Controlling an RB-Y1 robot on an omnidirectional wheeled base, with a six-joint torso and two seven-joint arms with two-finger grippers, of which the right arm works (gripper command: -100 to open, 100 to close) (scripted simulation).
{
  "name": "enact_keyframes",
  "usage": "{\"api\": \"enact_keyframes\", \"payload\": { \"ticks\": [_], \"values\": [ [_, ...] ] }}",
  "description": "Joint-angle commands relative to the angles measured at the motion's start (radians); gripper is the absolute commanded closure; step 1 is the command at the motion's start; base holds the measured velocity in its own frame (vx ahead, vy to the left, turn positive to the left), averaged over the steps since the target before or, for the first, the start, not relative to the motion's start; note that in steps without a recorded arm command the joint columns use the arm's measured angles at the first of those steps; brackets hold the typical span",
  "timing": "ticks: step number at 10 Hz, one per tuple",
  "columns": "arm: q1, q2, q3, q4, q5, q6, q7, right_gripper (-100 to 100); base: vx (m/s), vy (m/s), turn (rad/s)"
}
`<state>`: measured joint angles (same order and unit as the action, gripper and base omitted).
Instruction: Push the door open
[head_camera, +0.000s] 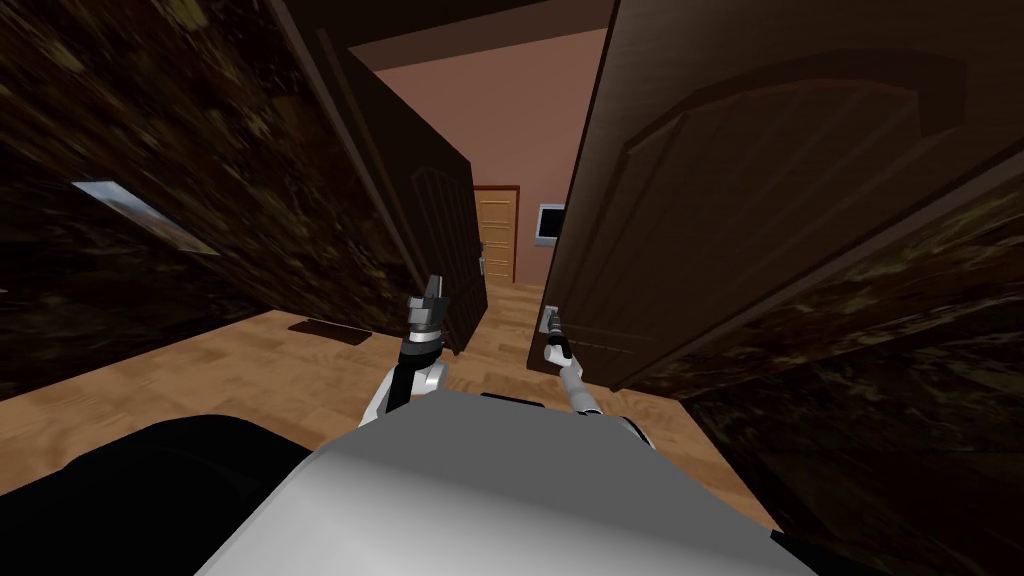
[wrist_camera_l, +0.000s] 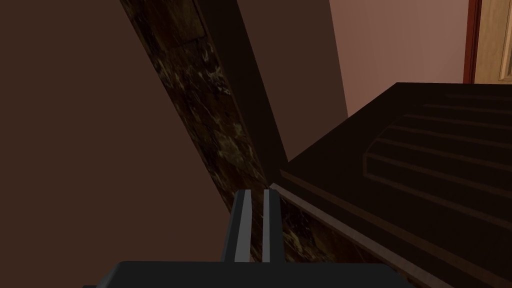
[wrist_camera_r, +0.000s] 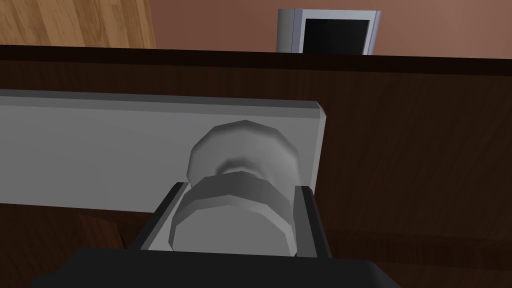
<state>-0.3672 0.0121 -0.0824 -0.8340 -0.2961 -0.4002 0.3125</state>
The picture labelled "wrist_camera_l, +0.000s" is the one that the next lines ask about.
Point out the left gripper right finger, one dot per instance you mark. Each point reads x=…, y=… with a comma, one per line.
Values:
x=272, y=232

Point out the dark brown wooden cabinet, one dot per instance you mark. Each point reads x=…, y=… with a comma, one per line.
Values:
x=400, y=168

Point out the light wooden door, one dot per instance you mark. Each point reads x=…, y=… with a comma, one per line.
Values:
x=490, y=40

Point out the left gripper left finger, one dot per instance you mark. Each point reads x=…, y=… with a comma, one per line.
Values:
x=239, y=232

